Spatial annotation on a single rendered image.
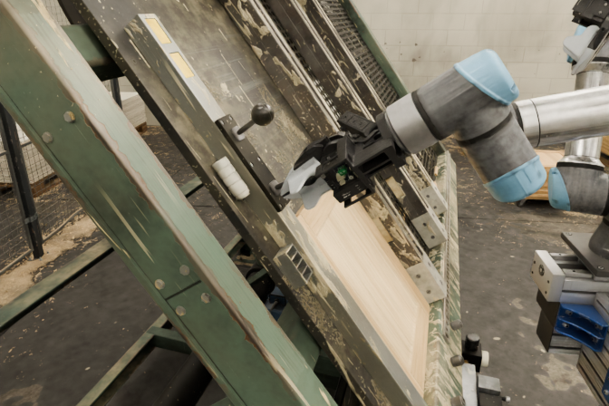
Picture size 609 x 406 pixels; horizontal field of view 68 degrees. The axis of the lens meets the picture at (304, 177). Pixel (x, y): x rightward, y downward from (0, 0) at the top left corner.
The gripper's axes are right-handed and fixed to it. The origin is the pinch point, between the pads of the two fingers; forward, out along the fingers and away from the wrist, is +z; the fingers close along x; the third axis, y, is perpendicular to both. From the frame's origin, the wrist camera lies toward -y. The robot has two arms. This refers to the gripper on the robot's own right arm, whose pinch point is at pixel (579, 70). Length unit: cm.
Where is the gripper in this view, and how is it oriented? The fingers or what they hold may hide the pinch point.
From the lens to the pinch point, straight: 104.8
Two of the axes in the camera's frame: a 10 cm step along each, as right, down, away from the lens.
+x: -5.0, -0.4, -8.6
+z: -4.8, 8.4, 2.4
